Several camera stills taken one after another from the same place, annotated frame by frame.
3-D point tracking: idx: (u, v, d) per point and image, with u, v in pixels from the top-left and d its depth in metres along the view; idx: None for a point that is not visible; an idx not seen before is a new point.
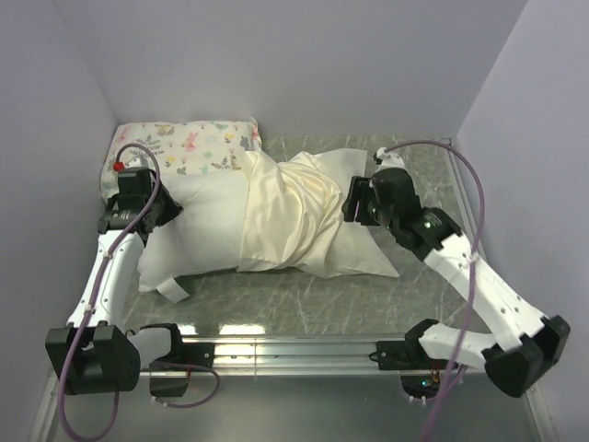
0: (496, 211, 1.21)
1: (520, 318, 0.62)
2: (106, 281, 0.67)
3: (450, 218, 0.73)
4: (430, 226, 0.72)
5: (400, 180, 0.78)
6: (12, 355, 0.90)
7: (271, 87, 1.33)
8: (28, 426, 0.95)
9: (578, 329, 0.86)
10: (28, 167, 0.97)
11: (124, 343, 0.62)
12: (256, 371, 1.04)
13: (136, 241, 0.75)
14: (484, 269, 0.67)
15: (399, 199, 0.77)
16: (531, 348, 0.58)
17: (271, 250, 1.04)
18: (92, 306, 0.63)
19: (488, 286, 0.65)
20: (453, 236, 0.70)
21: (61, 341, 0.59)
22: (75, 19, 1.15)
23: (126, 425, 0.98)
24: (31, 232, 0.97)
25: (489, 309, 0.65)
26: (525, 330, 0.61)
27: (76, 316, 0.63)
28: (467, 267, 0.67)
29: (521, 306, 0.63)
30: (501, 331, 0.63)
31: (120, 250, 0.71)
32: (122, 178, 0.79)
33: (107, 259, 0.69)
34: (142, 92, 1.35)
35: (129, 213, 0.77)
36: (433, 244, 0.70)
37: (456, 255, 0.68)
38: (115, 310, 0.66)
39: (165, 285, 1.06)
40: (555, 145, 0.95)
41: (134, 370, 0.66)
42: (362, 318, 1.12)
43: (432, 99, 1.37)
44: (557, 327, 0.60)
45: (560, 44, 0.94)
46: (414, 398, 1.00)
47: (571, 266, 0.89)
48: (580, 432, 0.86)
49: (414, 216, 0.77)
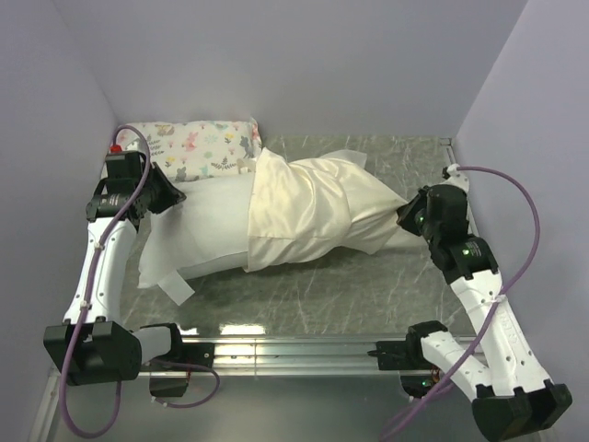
0: (496, 211, 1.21)
1: (524, 372, 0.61)
2: (100, 274, 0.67)
3: (490, 253, 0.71)
4: (467, 255, 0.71)
5: (456, 197, 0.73)
6: (13, 354, 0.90)
7: (272, 87, 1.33)
8: (28, 425, 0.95)
9: (579, 329, 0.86)
10: (28, 168, 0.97)
11: (124, 336, 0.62)
12: (256, 370, 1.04)
13: (128, 227, 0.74)
14: (506, 313, 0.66)
15: (447, 218, 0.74)
16: (521, 401, 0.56)
17: (282, 224, 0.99)
18: (87, 302, 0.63)
19: (501, 330, 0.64)
20: (488, 271, 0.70)
21: (60, 337, 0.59)
22: (75, 18, 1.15)
23: (125, 426, 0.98)
24: (30, 232, 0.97)
25: (494, 354, 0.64)
26: (523, 384, 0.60)
27: (73, 312, 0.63)
28: (490, 305, 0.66)
29: (529, 361, 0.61)
30: (500, 379, 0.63)
31: (110, 239, 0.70)
32: (111, 162, 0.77)
33: (98, 250, 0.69)
34: (142, 92, 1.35)
35: (118, 197, 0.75)
36: (464, 273, 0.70)
37: (480, 290, 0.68)
38: (112, 303, 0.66)
39: (165, 282, 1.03)
40: (555, 145, 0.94)
41: (136, 358, 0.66)
42: (362, 318, 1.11)
43: (432, 99, 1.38)
44: (558, 396, 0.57)
45: (560, 43, 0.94)
46: (414, 398, 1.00)
47: (571, 266, 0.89)
48: (580, 432, 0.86)
49: (456, 239, 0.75)
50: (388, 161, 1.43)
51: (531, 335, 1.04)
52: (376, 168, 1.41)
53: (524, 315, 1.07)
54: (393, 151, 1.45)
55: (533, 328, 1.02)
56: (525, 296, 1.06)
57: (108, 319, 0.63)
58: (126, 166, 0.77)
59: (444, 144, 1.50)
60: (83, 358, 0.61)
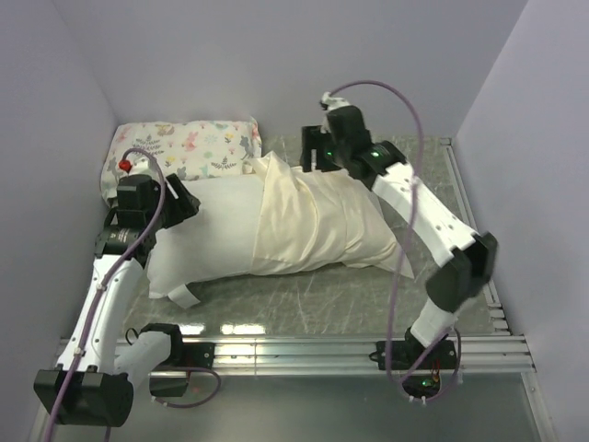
0: (496, 211, 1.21)
1: (454, 234, 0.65)
2: (98, 319, 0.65)
3: (397, 151, 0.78)
4: (377, 157, 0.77)
5: (350, 113, 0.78)
6: (13, 355, 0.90)
7: (272, 86, 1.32)
8: (28, 425, 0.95)
9: (578, 329, 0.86)
10: (28, 168, 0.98)
11: (116, 385, 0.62)
12: (256, 370, 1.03)
13: (133, 267, 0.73)
14: (424, 190, 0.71)
15: (351, 132, 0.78)
16: (460, 259, 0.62)
17: (291, 250, 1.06)
18: (81, 349, 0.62)
19: (426, 207, 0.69)
20: (398, 164, 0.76)
21: (50, 381, 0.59)
22: (74, 17, 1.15)
23: (125, 426, 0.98)
24: (30, 232, 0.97)
25: (426, 228, 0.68)
26: (457, 242, 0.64)
27: (66, 357, 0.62)
28: (409, 191, 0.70)
29: (456, 224, 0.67)
30: (435, 248, 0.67)
31: (114, 280, 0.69)
32: (121, 193, 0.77)
33: (100, 291, 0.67)
34: (141, 92, 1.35)
35: (126, 233, 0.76)
36: (379, 171, 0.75)
37: (398, 181, 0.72)
38: (108, 348, 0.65)
39: (176, 293, 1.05)
40: (555, 145, 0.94)
41: (128, 401, 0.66)
42: (362, 318, 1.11)
43: (432, 99, 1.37)
44: (486, 243, 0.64)
45: (560, 43, 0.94)
46: (415, 399, 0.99)
47: (571, 267, 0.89)
48: (580, 433, 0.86)
49: (363, 149, 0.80)
50: None
51: (532, 335, 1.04)
52: None
53: (525, 314, 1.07)
54: None
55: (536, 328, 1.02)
56: (525, 296, 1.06)
57: (99, 368, 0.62)
58: (138, 198, 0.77)
59: (444, 144, 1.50)
60: (74, 406, 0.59)
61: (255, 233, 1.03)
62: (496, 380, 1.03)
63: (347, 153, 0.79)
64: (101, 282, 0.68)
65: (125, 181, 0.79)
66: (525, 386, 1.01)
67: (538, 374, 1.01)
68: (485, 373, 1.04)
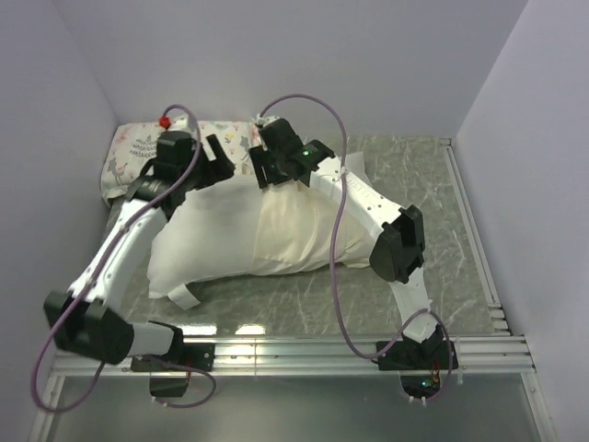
0: (496, 211, 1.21)
1: (381, 210, 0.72)
2: (114, 256, 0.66)
3: (325, 147, 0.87)
4: (308, 155, 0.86)
5: (279, 123, 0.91)
6: (13, 354, 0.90)
7: (272, 87, 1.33)
8: (28, 424, 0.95)
9: (578, 330, 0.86)
10: (28, 168, 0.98)
11: (117, 324, 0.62)
12: (256, 370, 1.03)
13: (156, 216, 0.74)
14: (354, 178, 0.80)
15: (282, 138, 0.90)
16: (389, 231, 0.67)
17: (290, 250, 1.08)
18: (93, 278, 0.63)
19: (355, 191, 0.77)
20: (327, 158, 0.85)
21: (56, 305, 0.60)
22: (74, 17, 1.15)
23: (125, 426, 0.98)
24: (30, 231, 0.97)
25: (360, 211, 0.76)
26: (386, 217, 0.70)
27: (77, 284, 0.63)
28: (339, 180, 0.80)
29: (383, 203, 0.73)
30: (370, 226, 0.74)
31: (137, 225, 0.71)
32: (161, 145, 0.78)
33: (122, 231, 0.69)
34: (141, 92, 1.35)
35: (158, 184, 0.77)
36: (310, 165, 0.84)
37: (330, 174, 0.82)
38: (118, 286, 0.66)
39: (175, 293, 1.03)
40: (555, 145, 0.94)
41: (124, 344, 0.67)
42: (362, 318, 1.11)
43: (431, 99, 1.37)
44: (411, 214, 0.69)
45: (560, 44, 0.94)
46: (414, 398, 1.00)
47: (571, 268, 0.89)
48: (580, 433, 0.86)
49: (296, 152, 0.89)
50: (388, 161, 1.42)
51: (532, 335, 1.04)
52: (376, 168, 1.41)
53: (525, 315, 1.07)
54: (394, 151, 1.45)
55: (536, 328, 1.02)
56: (525, 296, 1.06)
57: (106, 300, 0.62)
58: (174, 155, 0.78)
59: (444, 144, 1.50)
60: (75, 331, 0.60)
61: (256, 233, 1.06)
62: (497, 380, 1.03)
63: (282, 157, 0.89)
64: (125, 225, 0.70)
65: (168, 135, 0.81)
66: (525, 386, 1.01)
67: (538, 374, 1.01)
68: (485, 373, 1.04)
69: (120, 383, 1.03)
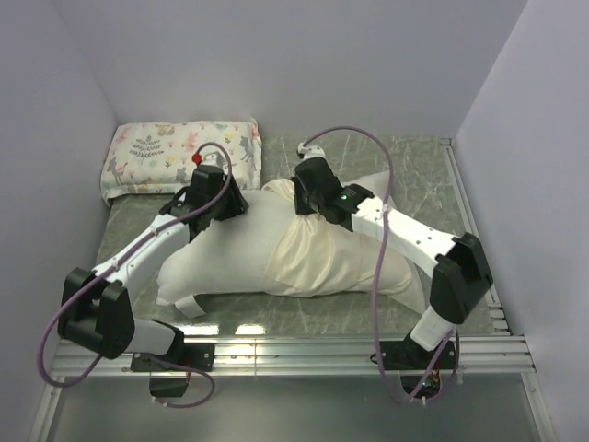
0: (496, 211, 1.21)
1: (433, 242, 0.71)
2: (141, 251, 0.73)
3: (362, 189, 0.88)
4: (347, 199, 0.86)
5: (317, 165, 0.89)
6: (13, 355, 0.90)
7: (272, 87, 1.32)
8: (29, 424, 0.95)
9: (577, 329, 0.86)
10: (28, 168, 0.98)
11: (126, 314, 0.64)
12: (256, 370, 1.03)
13: (182, 233, 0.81)
14: (397, 215, 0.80)
15: (319, 180, 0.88)
16: (446, 264, 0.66)
17: (302, 273, 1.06)
18: (118, 263, 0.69)
19: (401, 227, 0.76)
20: (367, 199, 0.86)
21: (79, 279, 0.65)
22: (74, 17, 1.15)
23: (126, 426, 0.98)
24: (30, 232, 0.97)
25: (409, 246, 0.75)
26: (440, 250, 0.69)
27: (102, 266, 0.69)
28: (381, 219, 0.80)
29: (433, 235, 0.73)
30: (423, 261, 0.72)
31: (167, 233, 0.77)
32: (198, 176, 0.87)
33: (152, 233, 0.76)
34: (141, 92, 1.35)
35: (189, 208, 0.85)
36: (351, 210, 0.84)
37: (371, 214, 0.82)
38: (134, 281, 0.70)
39: (181, 303, 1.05)
40: (555, 146, 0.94)
41: (123, 343, 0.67)
42: (362, 318, 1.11)
43: (431, 99, 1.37)
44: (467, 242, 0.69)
45: (560, 44, 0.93)
46: (414, 399, 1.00)
47: (571, 268, 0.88)
48: (579, 433, 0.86)
49: (335, 193, 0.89)
50: (388, 161, 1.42)
51: (532, 335, 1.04)
52: (376, 168, 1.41)
53: (525, 315, 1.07)
54: (393, 151, 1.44)
55: (537, 328, 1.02)
56: (526, 296, 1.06)
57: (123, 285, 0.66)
58: (206, 184, 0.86)
59: (444, 143, 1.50)
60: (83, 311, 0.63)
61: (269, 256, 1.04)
62: (497, 380, 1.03)
63: (321, 199, 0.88)
64: (155, 228, 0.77)
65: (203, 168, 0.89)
66: (525, 386, 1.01)
67: (539, 373, 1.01)
68: (485, 373, 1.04)
69: (120, 383, 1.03)
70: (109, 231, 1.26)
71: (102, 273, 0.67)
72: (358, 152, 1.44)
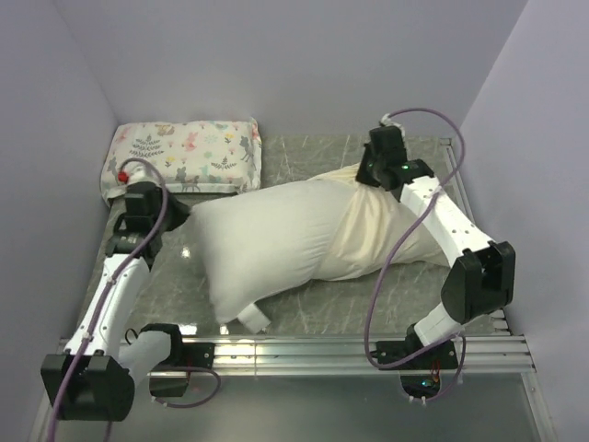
0: (496, 212, 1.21)
1: (467, 238, 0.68)
2: (108, 308, 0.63)
3: (426, 166, 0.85)
4: (407, 169, 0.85)
5: (391, 131, 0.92)
6: (13, 355, 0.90)
7: (272, 87, 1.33)
8: (28, 425, 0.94)
9: (578, 328, 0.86)
10: (28, 168, 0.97)
11: (121, 373, 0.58)
12: (256, 370, 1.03)
13: (142, 266, 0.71)
14: (446, 199, 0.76)
15: (386, 145, 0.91)
16: (470, 260, 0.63)
17: (363, 250, 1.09)
18: (90, 334, 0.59)
19: (444, 212, 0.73)
20: (426, 177, 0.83)
21: (56, 367, 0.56)
22: (74, 17, 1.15)
23: (126, 427, 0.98)
24: (30, 231, 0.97)
25: (442, 234, 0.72)
26: (470, 246, 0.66)
27: (74, 343, 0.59)
28: (430, 198, 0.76)
29: (471, 230, 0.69)
30: (449, 251, 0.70)
31: (124, 275, 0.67)
32: (130, 200, 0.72)
33: (109, 284, 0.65)
34: (141, 93, 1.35)
35: (137, 236, 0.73)
36: (405, 180, 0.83)
37: (422, 191, 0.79)
38: (112, 340, 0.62)
39: (245, 315, 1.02)
40: (554, 146, 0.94)
41: (128, 396, 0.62)
42: (362, 318, 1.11)
43: (431, 99, 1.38)
44: (502, 250, 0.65)
45: (559, 44, 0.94)
46: (414, 398, 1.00)
47: (571, 268, 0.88)
48: (579, 433, 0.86)
49: (398, 164, 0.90)
50: None
51: (532, 335, 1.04)
52: None
53: (525, 315, 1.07)
54: None
55: (537, 328, 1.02)
56: (525, 296, 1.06)
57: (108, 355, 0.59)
58: (144, 205, 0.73)
59: (444, 143, 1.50)
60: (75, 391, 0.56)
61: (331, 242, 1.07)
62: (496, 380, 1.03)
63: (383, 164, 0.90)
64: (111, 275, 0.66)
65: (132, 187, 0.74)
66: (525, 386, 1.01)
67: (538, 374, 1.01)
68: (484, 373, 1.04)
69: None
70: None
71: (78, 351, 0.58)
72: (358, 152, 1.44)
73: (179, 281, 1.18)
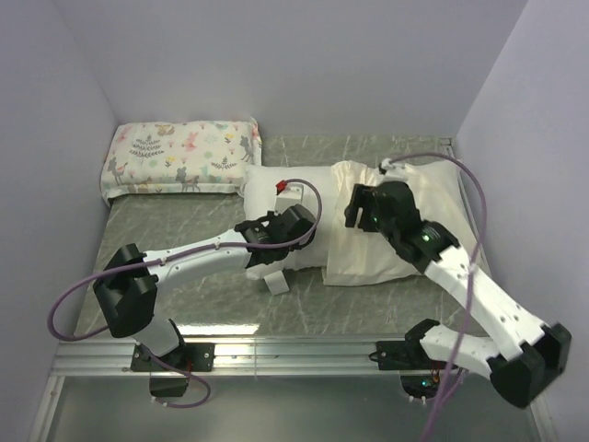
0: (496, 212, 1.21)
1: (520, 326, 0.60)
2: (193, 256, 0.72)
3: (448, 232, 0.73)
4: (428, 240, 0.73)
5: (401, 191, 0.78)
6: (13, 355, 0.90)
7: (273, 87, 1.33)
8: (28, 425, 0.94)
9: (579, 328, 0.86)
10: (28, 168, 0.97)
11: (149, 307, 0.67)
12: (256, 370, 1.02)
13: (241, 260, 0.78)
14: (482, 275, 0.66)
15: (400, 212, 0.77)
16: (532, 356, 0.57)
17: (361, 262, 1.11)
18: (166, 260, 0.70)
19: (485, 296, 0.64)
20: (451, 248, 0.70)
21: (129, 256, 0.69)
22: (74, 17, 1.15)
23: (126, 426, 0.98)
24: (30, 231, 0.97)
25: (489, 319, 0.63)
26: (526, 336, 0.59)
27: (153, 253, 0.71)
28: (466, 278, 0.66)
29: (521, 314, 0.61)
30: (501, 340, 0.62)
31: (227, 250, 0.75)
32: (290, 214, 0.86)
33: (213, 245, 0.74)
34: (142, 93, 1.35)
35: (263, 238, 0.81)
36: (431, 258, 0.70)
37: (454, 266, 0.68)
38: (170, 281, 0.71)
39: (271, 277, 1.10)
40: (554, 145, 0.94)
41: (134, 328, 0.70)
42: (362, 318, 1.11)
43: (431, 99, 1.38)
44: (558, 335, 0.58)
45: (559, 44, 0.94)
46: (414, 398, 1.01)
47: (571, 268, 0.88)
48: (579, 433, 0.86)
49: (414, 230, 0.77)
50: None
51: None
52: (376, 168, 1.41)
53: None
54: (393, 151, 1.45)
55: None
56: (524, 296, 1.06)
57: (156, 284, 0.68)
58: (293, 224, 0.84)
59: (444, 143, 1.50)
60: None
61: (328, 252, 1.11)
62: None
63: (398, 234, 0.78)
64: (220, 243, 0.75)
65: (301, 209, 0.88)
66: None
67: None
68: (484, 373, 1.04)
69: (120, 382, 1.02)
70: (109, 230, 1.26)
71: (149, 261, 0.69)
72: (358, 152, 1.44)
73: None
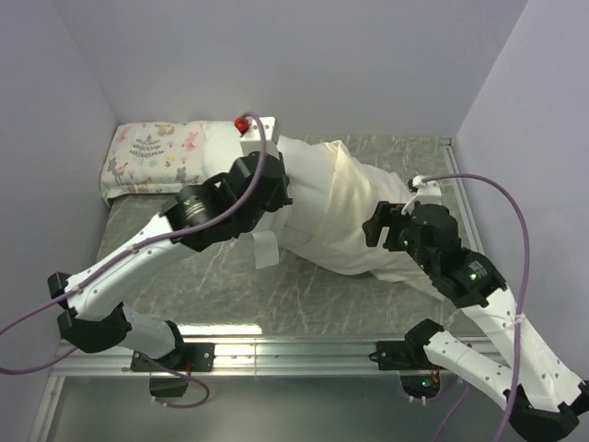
0: (496, 212, 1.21)
1: (560, 385, 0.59)
2: (109, 273, 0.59)
3: (496, 269, 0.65)
4: (476, 277, 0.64)
5: (443, 219, 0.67)
6: (12, 355, 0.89)
7: (272, 87, 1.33)
8: (28, 426, 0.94)
9: (580, 329, 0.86)
10: (28, 168, 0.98)
11: (98, 326, 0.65)
12: (256, 371, 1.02)
13: (179, 250, 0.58)
14: (527, 325, 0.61)
15: (443, 240, 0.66)
16: (568, 416, 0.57)
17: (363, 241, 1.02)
18: (80, 288, 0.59)
19: (530, 349, 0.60)
20: (499, 289, 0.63)
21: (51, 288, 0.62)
22: (74, 18, 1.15)
23: (126, 426, 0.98)
24: (29, 230, 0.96)
25: (525, 372, 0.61)
26: (565, 396, 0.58)
27: (76, 278, 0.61)
28: (512, 329, 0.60)
29: (561, 371, 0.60)
30: (535, 393, 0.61)
31: (147, 251, 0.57)
32: (235, 169, 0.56)
33: (129, 252, 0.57)
34: (141, 92, 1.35)
35: (200, 214, 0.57)
36: (479, 301, 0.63)
37: (499, 314, 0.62)
38: (102, 302, 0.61)
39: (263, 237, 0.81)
40: (555, 145, 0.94)
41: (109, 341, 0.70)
42: (362, 318, 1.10)
43: (431, 99, 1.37)
44: None
45: (559, 43, 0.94)
46: (414, 398, 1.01)
47: (572, 268, 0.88)
48: None
49: (455, 263, 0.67)
50: (388, 161, 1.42)
51: None
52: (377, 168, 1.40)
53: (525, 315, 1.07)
54: (394, 151, 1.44)
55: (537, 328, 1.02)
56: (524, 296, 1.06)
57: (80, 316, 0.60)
58: (236, 185, 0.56)
59: (444, 144, 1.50)
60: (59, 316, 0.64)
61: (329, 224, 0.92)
62: None
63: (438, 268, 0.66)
64: (135, 246, 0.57)
65: (254, 158, 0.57)
66: None
67: None
68: None
69: (120, 382, 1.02)
70: (109, 230, 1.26)
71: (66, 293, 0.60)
72: (358, 152, 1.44)
73: (179, 281, 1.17)
